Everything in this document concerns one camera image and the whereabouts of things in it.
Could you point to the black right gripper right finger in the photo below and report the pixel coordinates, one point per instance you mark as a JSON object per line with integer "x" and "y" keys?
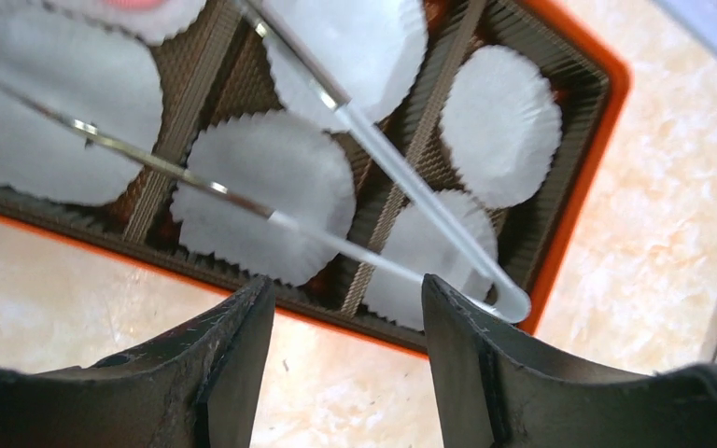
{"x": 497, "y": 386}

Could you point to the white paper cup liner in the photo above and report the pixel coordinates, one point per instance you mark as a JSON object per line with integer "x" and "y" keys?
{"x": 415, "y": 243}
{"x": 279, "y": 160}
{"x": 373, "y": 49}
{"x": 154, "y": 26}
{"x": 57, "y": 73}
{"x": 501, "y": 125}

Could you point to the orange cookie box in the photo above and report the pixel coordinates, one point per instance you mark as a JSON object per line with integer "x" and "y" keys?
{"x": 217, "y": 70}

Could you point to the pink sandwich cookie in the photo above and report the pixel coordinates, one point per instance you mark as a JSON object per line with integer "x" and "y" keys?
{"x": 135, "y": 4}

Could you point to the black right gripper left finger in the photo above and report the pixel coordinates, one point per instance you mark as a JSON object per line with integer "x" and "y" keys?
{"x": 195, "y": 385}

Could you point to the metal tongs white handle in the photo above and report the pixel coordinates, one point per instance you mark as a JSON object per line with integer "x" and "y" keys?
{"x": 513, "y": 304}

